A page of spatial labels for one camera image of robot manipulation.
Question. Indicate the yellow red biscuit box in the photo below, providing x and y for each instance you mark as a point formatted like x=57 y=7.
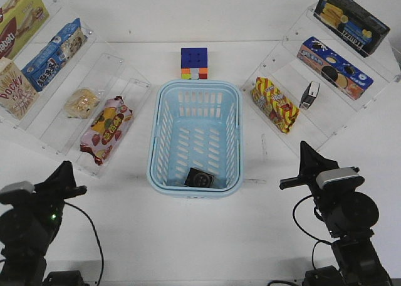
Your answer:
x=20 y=20

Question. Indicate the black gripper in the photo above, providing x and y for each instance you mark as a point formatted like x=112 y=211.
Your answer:
x=311 y=164
x=48 y=198

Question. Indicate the multicolour puzzle cube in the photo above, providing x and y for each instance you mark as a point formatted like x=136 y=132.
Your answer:
x=194 y=63

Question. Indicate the black cracker box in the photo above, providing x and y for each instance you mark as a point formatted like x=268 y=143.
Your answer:
x=356 y=26

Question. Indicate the beige Pocky box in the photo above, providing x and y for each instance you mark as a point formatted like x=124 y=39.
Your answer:
x=17 y=93

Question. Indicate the light blue plastic basket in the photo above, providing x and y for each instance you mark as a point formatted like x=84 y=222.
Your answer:
x=197 y=123

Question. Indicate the blue cookie bag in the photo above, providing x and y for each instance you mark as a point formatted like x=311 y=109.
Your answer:
x=55 y=55

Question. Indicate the left clear acrylic shelf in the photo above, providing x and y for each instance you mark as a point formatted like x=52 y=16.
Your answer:
x=96 y=66

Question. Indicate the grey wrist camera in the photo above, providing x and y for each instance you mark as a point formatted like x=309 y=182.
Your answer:
x=339 y=179
x=17 y=193

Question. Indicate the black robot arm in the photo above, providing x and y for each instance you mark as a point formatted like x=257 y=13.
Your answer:
x=31 y=225
x=348 y=215

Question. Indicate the blue orange cookie box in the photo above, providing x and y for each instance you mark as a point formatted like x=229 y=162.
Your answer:
x=334 y=68

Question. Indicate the pink fruit snack bag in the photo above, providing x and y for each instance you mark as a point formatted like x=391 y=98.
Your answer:
x=106 y=132

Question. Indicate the bread bun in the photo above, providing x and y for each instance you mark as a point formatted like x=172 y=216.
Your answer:
x=81 y=103

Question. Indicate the right clear acrylic shelf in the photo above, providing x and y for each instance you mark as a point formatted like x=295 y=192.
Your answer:
x=332 y=109

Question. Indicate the clear acrylic shelf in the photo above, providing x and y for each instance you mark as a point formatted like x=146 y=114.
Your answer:
x=332 y=109
x=96 y=66

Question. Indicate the red yellow snack bag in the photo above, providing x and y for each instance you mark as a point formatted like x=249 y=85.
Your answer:
x=277 y=107

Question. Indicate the black white tissue pack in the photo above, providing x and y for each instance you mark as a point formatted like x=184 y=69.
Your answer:
x=309 y=95

